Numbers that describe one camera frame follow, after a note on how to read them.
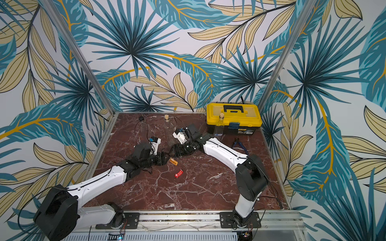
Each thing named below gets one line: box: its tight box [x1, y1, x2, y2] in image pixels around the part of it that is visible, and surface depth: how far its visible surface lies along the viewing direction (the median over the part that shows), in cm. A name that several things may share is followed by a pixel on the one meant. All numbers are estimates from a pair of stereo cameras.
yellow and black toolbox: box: [206, 102, 263, 136], surface depth 99 cm
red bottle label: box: [174, 168, 184, 179], surface depth 90 cm
